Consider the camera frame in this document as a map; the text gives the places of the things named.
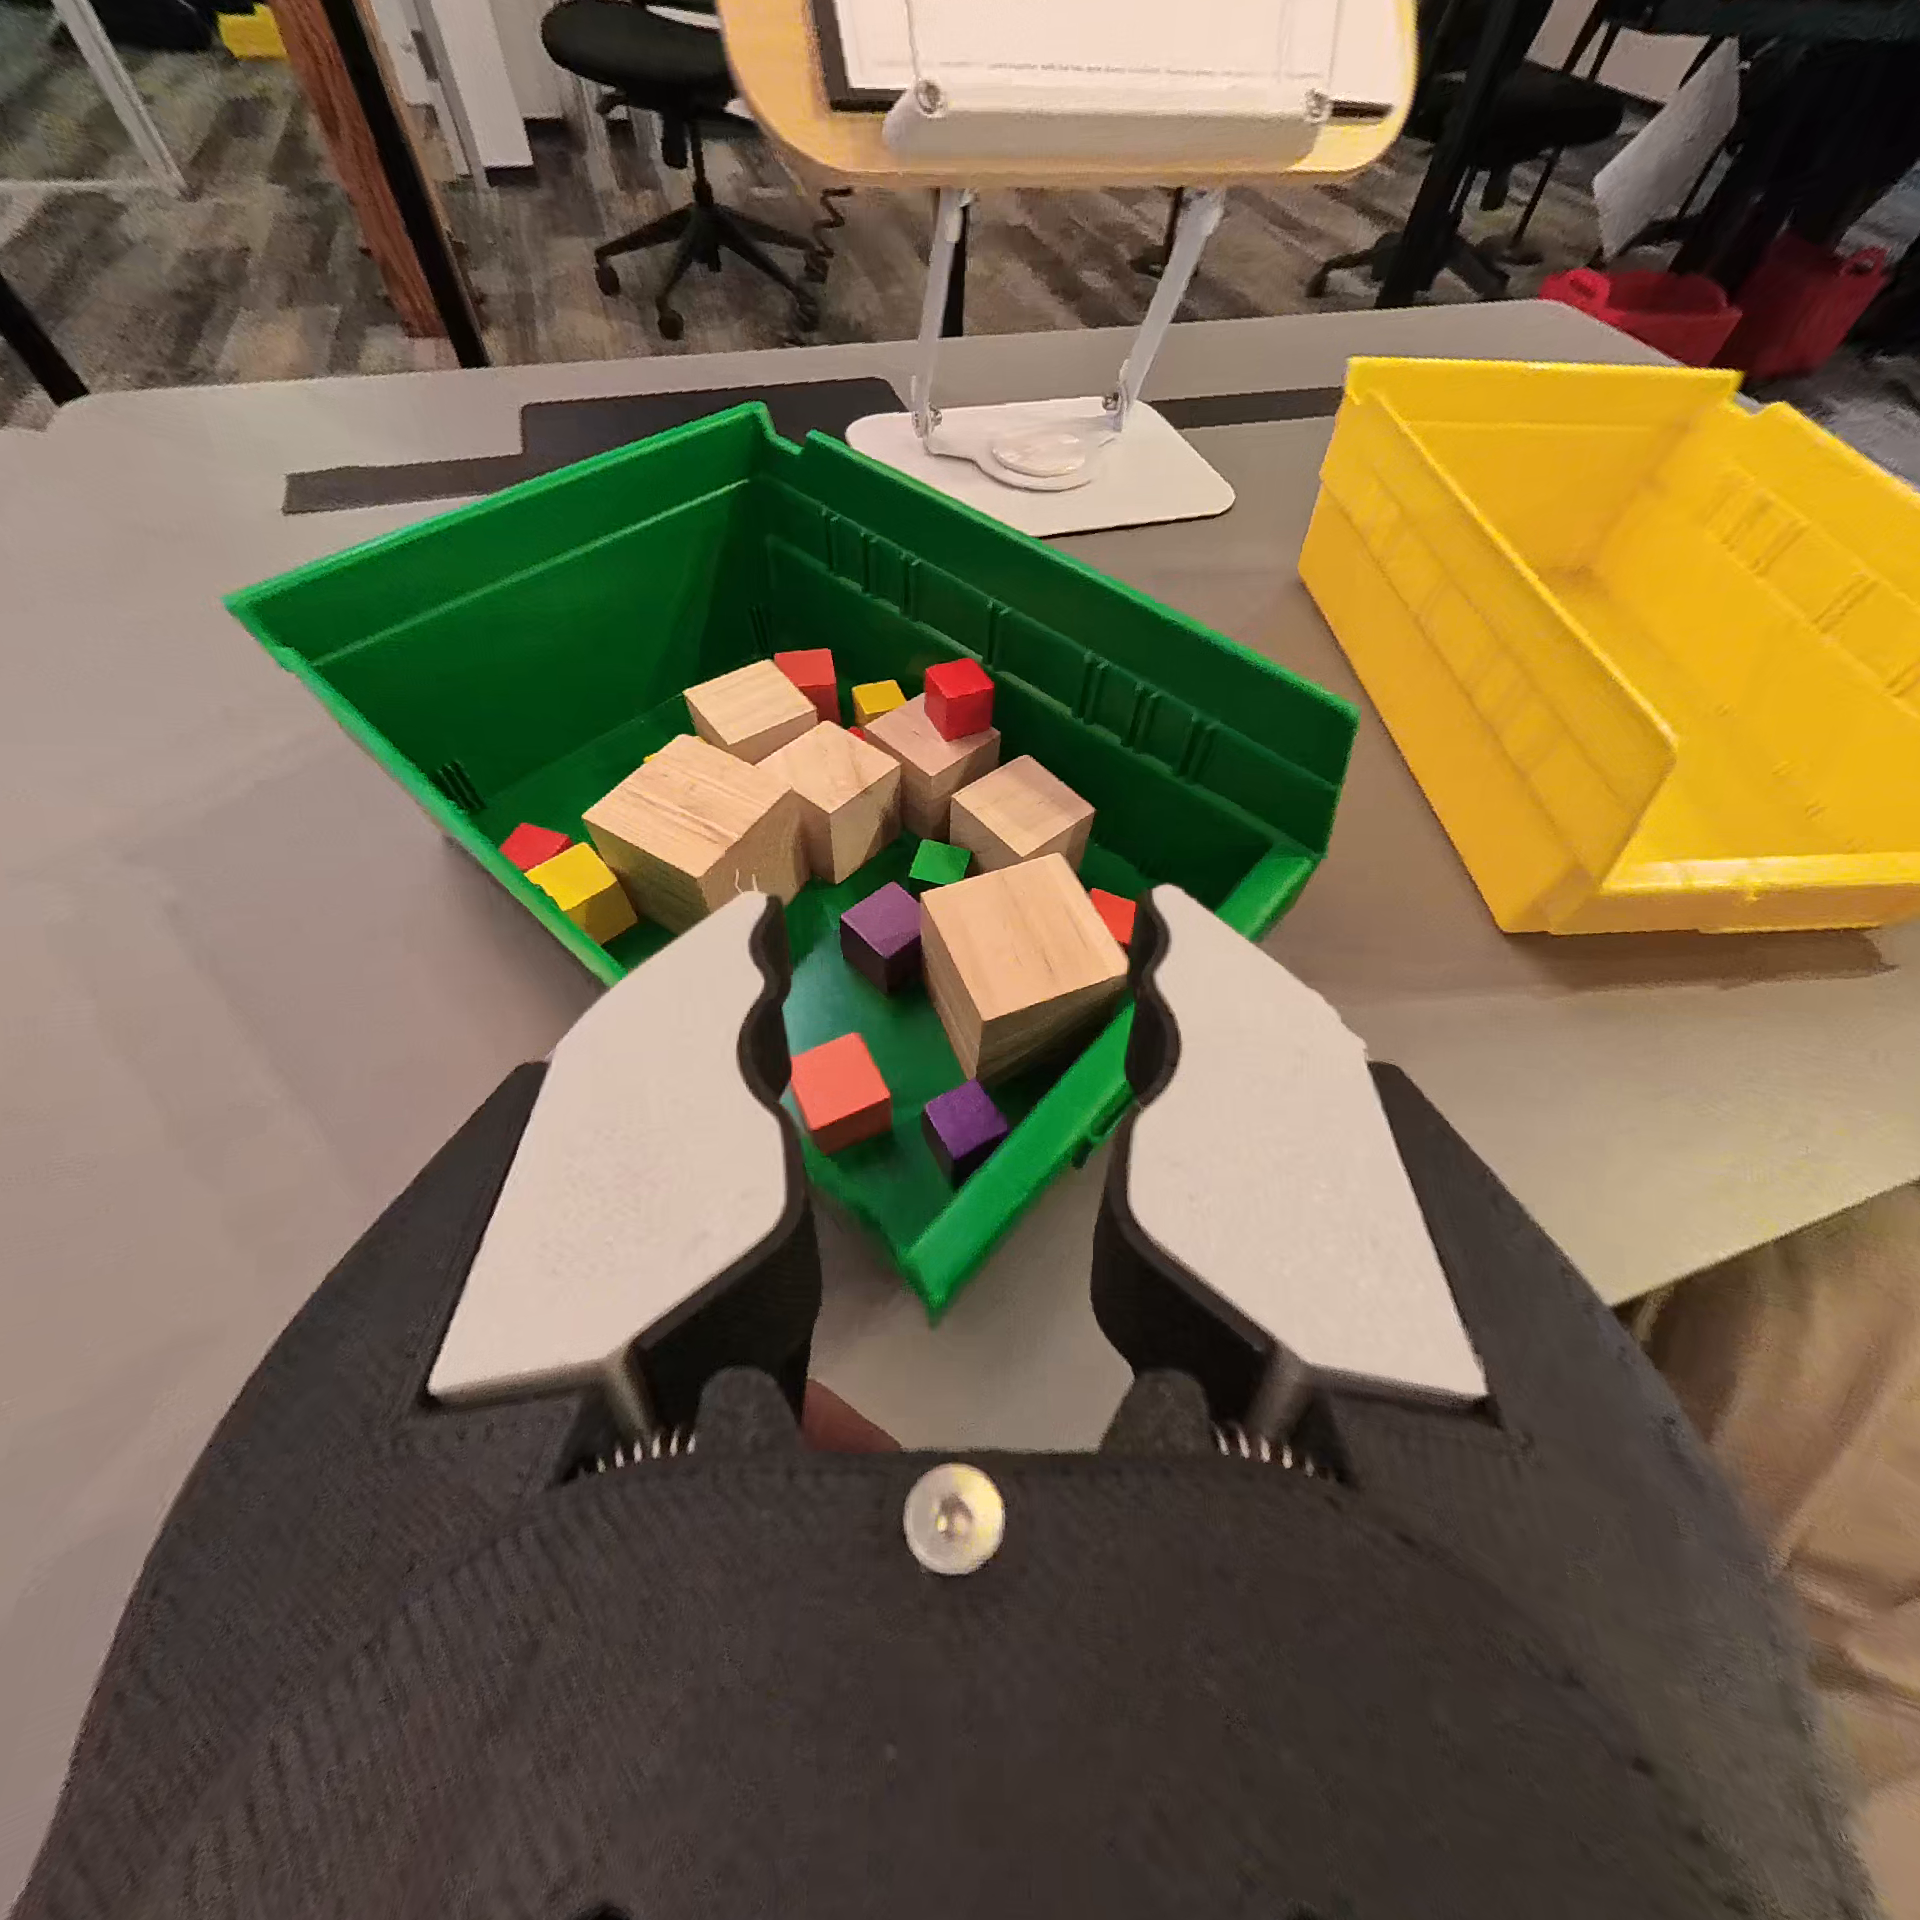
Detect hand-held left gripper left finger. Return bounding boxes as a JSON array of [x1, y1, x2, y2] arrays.
[[429, 892, 826, 1443]]

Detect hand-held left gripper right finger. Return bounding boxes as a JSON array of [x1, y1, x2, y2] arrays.
[[1091, 882, 1488, 1443]]

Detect scatter of small coloured cubes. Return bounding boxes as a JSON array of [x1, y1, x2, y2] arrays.
[[498, 648, 1139, 1188]]

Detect pile of plain wooden cubes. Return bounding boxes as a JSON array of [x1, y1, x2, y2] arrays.
[[583, 657, 1133, 1085]]

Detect yellow plastic box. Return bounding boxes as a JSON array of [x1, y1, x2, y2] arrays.
[[1296, 357, 1920, 937]]

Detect green plastic box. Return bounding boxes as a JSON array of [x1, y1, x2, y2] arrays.
[[225, 402, 1362, 1323]]

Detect person's beige trousers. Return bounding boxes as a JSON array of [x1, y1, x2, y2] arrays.
[[1617, 1184, 1920, 1920]]

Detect large black tape patch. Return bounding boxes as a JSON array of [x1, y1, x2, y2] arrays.
[[283, 376, 912, 516]]

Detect white desk stand with board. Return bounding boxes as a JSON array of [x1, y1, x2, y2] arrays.
[[719, 0, 1421, 540]]

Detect thin black tape strip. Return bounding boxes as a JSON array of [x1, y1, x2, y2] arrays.
[[1152, 385, 1347, 432]]

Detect low red plastic bin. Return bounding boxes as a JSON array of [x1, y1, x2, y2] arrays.
[[1542, 266, 1744, 369]]

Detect black office chair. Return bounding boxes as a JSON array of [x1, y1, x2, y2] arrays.
[[541, 0, 827, 344], [1305, 0, 1631, 305]]

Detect brown wooden post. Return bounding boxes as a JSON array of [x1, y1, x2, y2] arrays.
[[270, 0, 493, 371]]

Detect white metal frame leg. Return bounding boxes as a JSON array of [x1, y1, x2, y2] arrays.
[[48, 0, 193, 199]]

